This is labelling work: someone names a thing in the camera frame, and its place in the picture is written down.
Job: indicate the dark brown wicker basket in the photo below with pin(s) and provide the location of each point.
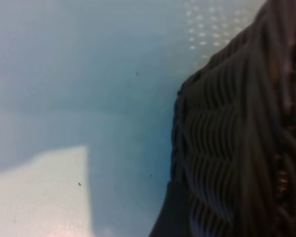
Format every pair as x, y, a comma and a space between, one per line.
236, 148

